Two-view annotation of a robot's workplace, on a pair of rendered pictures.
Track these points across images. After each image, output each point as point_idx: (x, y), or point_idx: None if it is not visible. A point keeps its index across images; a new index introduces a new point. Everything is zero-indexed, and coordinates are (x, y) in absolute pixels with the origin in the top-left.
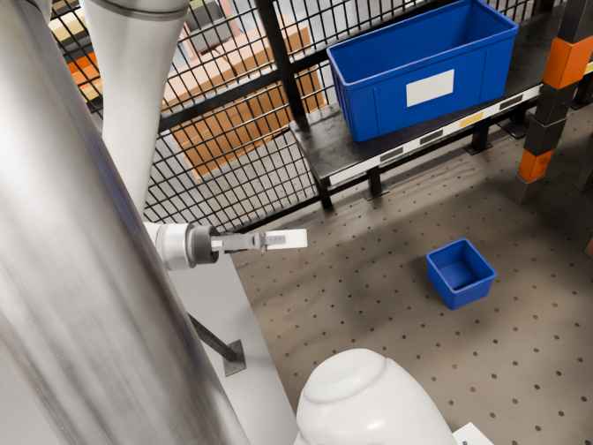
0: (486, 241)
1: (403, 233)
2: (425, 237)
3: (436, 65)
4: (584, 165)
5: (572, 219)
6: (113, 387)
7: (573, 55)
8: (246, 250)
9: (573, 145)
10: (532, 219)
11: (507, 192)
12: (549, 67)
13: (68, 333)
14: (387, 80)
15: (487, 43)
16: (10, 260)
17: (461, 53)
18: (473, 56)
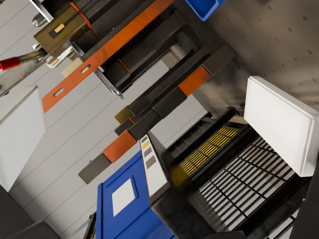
0: (231, 9)
1: (313, 35)
2: (284, 23)
3: (105, 208)
4: (191, 66)
5: (198, 22)
6: None
7: (108, 146)
8: (302, 202)
9: (223, 82)
10: (215, 27)
11: (239, 59)
12: (126, 147)
13: None
14: (104, 236)
15: (100, 191)
16: None
17: (100, 200)
18: (107, 191)
